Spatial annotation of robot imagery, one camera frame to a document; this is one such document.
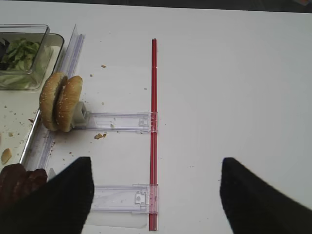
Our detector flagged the sesame bun piece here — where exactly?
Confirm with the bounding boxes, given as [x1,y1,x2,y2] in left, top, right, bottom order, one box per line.
[55,76,83,132]
[39,72,68,131]

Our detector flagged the clear track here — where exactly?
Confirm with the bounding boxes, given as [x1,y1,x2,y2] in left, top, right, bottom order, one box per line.
[74,112,158,133]
[91,184,158,214]

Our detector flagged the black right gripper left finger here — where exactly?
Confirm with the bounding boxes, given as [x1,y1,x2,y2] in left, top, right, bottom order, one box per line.
[0,157,95,234]

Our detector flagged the white pusher block upper right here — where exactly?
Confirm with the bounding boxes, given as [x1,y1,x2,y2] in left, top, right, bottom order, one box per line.
[71,101,87,128]

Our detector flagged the clear plastic salad container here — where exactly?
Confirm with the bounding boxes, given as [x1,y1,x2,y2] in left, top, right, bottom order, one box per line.
[0,24,53,90]

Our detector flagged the green lettuce in container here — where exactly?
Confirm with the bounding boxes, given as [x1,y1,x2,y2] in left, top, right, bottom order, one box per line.
[0,38,53,90]

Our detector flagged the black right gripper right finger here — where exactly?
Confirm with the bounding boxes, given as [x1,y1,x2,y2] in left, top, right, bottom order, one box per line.
[220,157,312,234]

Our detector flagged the right upper clear track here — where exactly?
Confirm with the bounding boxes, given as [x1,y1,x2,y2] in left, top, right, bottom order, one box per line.
[74,112,158,133]

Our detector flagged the white metal tray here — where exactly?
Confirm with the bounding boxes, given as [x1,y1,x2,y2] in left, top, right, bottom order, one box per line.
[0,33,65,168]

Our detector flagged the dark meat patty slices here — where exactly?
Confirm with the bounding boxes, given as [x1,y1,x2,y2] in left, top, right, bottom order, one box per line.
[0,164,48,211]

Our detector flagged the right lower clear track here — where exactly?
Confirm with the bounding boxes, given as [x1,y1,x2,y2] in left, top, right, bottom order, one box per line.
[91,184,158,214]

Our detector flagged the sesame bun left piece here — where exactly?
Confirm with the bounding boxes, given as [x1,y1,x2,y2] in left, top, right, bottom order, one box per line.
[39,72,68,131]

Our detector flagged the right red plastic rail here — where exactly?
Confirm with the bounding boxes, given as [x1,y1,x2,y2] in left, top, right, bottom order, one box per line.
[149,39,158,231]

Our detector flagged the sesame bun right piece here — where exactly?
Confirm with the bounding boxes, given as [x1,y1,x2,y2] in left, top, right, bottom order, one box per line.
[55,76,83,132]

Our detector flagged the right long clear divider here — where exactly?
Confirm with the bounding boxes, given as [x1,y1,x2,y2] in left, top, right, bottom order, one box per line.
[20,27,88,170]

